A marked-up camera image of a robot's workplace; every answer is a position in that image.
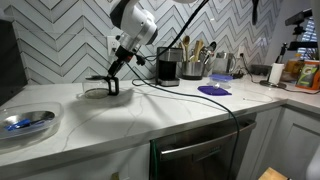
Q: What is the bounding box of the glass carafe with black handle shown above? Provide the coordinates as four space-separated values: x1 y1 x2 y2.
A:
82 75 119 99

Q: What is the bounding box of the stainless steel dishwasher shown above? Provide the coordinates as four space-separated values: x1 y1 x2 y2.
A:
154 113 257 180

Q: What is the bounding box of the black camera on stand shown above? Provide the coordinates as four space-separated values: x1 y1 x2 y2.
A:
285 8 318 51

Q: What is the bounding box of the black appliance at left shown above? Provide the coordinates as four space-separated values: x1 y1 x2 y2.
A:
0 20 27 105

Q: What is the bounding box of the purple plastic lid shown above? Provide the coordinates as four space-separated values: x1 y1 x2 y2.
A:
198 86 229 96

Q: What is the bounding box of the wooden stool corner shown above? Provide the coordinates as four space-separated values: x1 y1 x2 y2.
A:
258 167 287 180

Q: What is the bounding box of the black power cable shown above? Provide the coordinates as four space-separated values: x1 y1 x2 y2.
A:
125 61 242 180

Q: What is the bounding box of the steel utensil holder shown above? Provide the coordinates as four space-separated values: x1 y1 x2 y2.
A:
182 61 205 80

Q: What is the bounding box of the wooden spoon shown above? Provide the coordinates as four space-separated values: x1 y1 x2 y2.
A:
183 35 190 61

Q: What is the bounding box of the white wall outlet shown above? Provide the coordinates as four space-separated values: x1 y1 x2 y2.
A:
107 36 120 55

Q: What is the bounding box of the white paper towel roll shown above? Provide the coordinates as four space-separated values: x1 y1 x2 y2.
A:
269 63 284 84

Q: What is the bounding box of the blue utensil in dish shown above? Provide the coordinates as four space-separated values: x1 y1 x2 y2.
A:
5 119 44 131

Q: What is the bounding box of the green towel on dishwasher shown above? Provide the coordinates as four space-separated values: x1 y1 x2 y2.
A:
150 140 158 180

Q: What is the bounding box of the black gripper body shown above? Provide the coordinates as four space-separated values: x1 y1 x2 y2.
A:
115 46 134 66

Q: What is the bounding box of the black drip coffee machine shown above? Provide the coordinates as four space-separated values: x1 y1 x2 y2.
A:
155 47 183 87

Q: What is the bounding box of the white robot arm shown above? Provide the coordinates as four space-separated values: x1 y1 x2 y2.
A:
108 0 158 78

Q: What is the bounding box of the clear container with blue lid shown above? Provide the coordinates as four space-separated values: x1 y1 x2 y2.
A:
208 74 233 89

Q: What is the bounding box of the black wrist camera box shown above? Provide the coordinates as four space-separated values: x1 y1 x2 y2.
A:
136 55 146 66

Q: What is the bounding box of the orange Gatorade canister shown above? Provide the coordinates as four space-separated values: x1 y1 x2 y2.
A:
296 60 320 90

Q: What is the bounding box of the clear glass oval dish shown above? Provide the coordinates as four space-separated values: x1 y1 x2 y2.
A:
0 102 64 140

